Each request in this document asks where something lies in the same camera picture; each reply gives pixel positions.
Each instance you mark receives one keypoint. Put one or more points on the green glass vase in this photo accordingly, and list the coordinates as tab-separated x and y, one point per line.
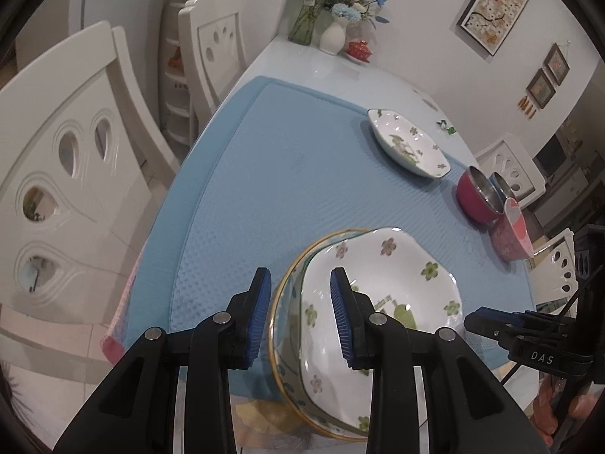
302	28

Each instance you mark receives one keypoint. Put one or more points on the blue steel bowl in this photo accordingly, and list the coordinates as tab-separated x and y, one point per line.
502	183

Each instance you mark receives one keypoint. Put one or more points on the floral tablecloth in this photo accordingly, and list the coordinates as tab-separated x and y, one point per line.
260	418

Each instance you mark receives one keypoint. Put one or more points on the round yellow-rimmed floral plate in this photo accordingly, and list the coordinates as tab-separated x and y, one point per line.
286	312

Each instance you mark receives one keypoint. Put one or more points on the red steel bowl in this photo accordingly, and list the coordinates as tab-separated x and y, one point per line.
470	194

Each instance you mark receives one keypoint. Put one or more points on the squarish white floral plate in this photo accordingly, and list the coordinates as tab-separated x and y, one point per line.
406	144

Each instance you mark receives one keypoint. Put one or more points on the small framed picture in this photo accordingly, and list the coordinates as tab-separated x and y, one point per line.
556	62
540	88

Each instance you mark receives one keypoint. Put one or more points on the large framed floral picture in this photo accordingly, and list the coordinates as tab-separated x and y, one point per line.
498	7

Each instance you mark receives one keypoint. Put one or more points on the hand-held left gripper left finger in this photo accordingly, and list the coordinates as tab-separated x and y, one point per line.
257	317

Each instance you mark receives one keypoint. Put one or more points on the pink ceramic bowl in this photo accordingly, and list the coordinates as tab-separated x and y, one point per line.
508	241

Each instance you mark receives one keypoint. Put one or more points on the octagonal white floral plate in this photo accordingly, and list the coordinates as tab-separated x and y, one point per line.
401	269

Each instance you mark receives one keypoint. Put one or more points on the white ceramic vase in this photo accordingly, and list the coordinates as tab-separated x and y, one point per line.
332	38

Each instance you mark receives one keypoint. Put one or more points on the white ornate shelf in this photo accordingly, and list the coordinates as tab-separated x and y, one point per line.
177	80

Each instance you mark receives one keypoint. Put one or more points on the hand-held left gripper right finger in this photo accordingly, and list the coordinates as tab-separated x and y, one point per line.
341	317

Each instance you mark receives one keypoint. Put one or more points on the light blue table mat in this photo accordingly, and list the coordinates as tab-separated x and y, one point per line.
283	175

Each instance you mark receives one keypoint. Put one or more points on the red candy dish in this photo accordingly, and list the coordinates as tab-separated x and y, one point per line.
359	50

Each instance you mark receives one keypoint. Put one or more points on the green wrapped candy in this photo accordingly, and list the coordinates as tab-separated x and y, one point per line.
446	127

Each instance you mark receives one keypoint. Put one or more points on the orange wall ornaments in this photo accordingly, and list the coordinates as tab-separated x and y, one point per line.
527	106

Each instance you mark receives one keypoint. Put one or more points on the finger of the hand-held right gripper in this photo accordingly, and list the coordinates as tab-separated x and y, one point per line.
487	327
496	314

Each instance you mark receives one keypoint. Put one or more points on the white dining chair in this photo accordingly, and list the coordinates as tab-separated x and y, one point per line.
560	265
47	104
222	56
515	161

